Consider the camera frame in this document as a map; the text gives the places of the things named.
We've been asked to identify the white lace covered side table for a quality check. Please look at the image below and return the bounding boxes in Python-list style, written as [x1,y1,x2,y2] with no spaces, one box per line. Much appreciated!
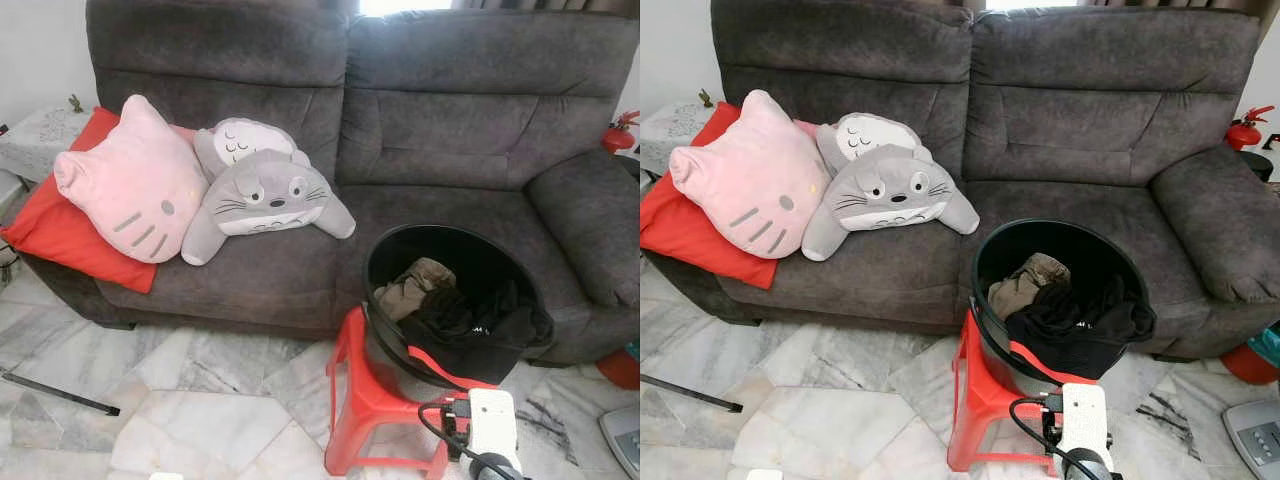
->
[0,105,96,184]
[640,100,717,178]

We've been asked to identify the pink cat face pillow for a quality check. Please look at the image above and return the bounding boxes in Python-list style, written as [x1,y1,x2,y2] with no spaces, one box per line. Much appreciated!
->
[668,89,833,260]
[53,94,210,265]

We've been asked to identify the khaki garment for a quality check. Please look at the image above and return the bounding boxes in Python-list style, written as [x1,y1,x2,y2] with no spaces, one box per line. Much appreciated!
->
[987,252,1071,320]
[374,257,458,322]

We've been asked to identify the red cushion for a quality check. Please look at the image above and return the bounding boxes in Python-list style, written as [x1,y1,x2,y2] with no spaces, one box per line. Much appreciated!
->
[0,107,196,295]
[640,100,816,291]

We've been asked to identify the red fire extinguisher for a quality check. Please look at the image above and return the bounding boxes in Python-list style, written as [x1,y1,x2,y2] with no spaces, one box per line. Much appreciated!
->
[600,110,640,155]
[1225,105,1277,152]

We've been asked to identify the black garment with red trim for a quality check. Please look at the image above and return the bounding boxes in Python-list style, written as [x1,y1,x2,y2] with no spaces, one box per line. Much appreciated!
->
[400,280,556,391]
[1005,275,1158,386]

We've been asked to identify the dark grey fabric sofa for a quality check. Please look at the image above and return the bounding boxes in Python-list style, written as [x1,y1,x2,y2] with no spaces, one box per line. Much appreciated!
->
[20,0,640,368]
[648,0,1280,363]

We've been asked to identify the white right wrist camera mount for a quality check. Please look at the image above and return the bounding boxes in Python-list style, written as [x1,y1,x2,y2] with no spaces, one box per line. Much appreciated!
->
[1057,383,1114,471]
[465,388,523,477]

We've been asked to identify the red plastic stool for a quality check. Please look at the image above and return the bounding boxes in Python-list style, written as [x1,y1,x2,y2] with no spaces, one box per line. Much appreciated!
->
[325,305,501,479]
[947,310,1101,473]

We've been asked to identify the brown curtain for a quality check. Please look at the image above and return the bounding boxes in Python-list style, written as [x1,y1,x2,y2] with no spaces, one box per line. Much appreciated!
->
[1078,0,1280,15]
[452,0,640,15]

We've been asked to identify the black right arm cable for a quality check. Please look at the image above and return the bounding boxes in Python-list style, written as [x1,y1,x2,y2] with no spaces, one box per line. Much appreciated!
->
[1008,395,1101,480]
[418,398,531,480]

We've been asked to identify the grey device with buttons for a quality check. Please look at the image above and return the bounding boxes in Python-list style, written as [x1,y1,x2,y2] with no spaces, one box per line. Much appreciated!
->
[598,403,640,479]
[1222,400,1280,480]

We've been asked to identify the grey sleeping Totoro plush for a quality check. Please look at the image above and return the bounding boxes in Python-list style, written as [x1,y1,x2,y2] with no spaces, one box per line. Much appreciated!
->
[193,117,299,183]
[815,112,923,177]

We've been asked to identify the black plastic bucket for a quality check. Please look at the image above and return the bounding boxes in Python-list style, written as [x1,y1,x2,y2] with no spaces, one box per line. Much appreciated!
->
[968,218,1153,387]
[362,223,550,393]

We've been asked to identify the grey open-eyed Totoro plush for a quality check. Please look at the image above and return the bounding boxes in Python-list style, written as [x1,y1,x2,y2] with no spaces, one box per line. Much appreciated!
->
[800,143,982,263]
[180,148,357,267]

